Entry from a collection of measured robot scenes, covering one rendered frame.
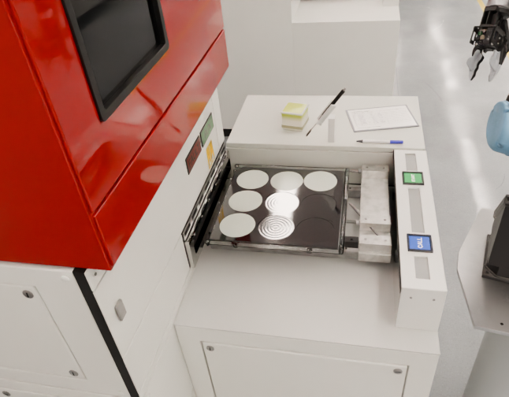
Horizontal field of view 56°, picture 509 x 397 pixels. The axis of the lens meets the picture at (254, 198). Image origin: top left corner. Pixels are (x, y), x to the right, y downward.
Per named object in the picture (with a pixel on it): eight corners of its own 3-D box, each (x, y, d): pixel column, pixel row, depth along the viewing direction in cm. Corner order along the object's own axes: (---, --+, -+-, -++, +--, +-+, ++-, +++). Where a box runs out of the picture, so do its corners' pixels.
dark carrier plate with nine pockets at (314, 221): (209, 240, 129) (209, 239, 129) (237, 168, 156) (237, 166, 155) (337, 250, 122) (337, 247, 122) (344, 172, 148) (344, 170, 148)
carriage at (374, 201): (358, 261, 124) (358, 253, 123) (361, 179, 152) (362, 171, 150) (389, 263, 123) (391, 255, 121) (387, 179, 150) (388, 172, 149)
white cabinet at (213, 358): (217, 469, 168) (172, 326, 118) (265, 268, 241) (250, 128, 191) (406, 502, 155) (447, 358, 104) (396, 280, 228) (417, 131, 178)
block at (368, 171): (361, 177, 148) (362, 169, 146) (362, 171, 150) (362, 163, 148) (388, 179, 146) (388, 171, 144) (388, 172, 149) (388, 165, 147)
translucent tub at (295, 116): (280, 130, 158) (280, 111, 154) (288, 119, 164) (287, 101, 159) (302, 132, 156) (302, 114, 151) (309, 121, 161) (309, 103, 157)
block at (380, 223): (359, 230, 129) (359, 221, 127) (359, 222, 132) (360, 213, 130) (389, 231, 128) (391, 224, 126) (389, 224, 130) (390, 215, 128)
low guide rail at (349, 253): (211, 248, 137) (209, 240, 136) (213, 243, 139) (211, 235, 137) (390, 262, 127) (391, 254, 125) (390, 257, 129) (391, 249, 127)
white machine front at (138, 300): (131, 398, 103) (72, 272, 78) (223, 177, 165) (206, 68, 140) (145, 401, 102) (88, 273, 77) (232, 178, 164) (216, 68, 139)
